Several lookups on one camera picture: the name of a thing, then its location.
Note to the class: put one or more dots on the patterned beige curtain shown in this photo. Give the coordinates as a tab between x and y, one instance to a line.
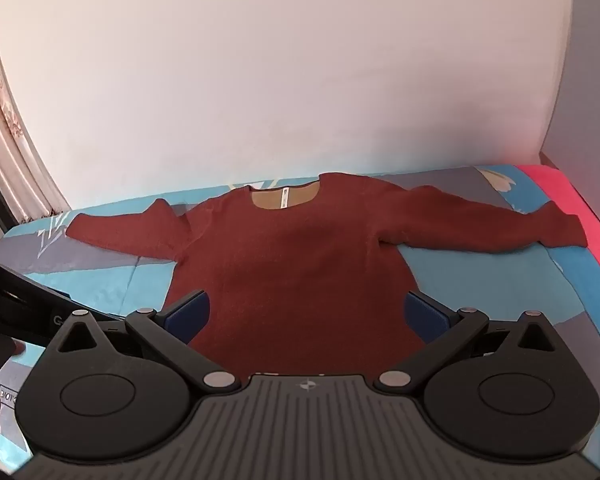
11	125

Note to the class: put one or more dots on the maroon long-sleeve sweater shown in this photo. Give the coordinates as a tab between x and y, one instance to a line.
300	270

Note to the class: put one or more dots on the geometric printed bed sheet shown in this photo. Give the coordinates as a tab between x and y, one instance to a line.
485	280

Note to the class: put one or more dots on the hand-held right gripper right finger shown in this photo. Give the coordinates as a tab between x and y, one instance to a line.
424	316

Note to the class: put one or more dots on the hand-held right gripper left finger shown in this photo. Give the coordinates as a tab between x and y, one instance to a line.
191	311

